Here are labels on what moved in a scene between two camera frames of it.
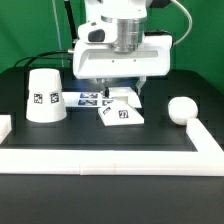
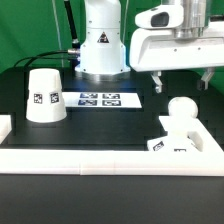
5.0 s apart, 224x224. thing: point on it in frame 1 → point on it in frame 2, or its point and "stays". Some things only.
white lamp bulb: [181, 109] stays
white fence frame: [207, 161] stays
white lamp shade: [45, 100] stays
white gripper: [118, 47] → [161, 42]
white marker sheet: [85, 100] stays
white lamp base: [124, 110] → [178, 129]
